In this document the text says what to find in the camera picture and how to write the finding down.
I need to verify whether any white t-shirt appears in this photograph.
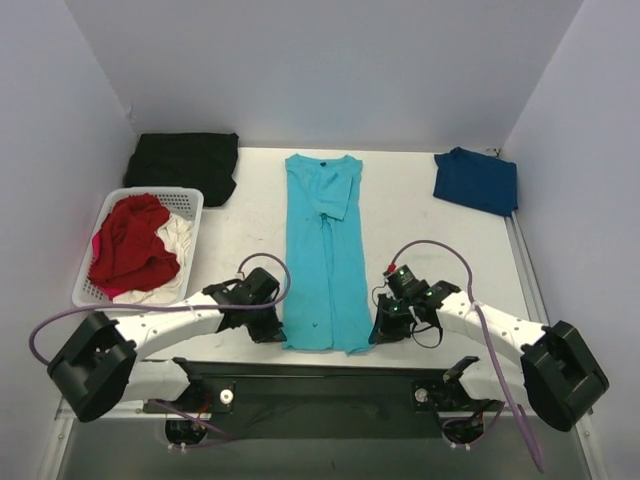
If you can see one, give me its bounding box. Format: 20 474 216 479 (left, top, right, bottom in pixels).
112 213 194 305

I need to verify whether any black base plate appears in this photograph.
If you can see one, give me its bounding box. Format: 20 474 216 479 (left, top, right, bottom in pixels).
144 360 500 448

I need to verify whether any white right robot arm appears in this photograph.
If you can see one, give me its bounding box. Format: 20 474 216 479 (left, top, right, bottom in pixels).
378 265 609 432

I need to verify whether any turquoise t-shirt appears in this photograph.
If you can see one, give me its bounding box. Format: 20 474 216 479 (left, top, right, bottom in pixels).
283 154 373 355

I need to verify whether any red t-shirt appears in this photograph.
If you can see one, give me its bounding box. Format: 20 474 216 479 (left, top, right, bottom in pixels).
88 194 170 291

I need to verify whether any black folded t-shirt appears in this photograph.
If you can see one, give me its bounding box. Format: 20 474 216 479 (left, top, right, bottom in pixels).
123 132 239 207

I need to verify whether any aluminium frame rail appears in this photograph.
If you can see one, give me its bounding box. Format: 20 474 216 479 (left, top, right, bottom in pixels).
53 372 594 419

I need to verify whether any folded navy blue t-shirt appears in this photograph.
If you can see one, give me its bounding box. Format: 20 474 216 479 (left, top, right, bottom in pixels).
433 147 518 217

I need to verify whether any pink garment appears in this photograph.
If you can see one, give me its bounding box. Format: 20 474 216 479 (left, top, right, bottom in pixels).
89 231 123 300

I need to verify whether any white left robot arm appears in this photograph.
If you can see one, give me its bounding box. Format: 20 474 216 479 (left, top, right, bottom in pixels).
47 267 284 422

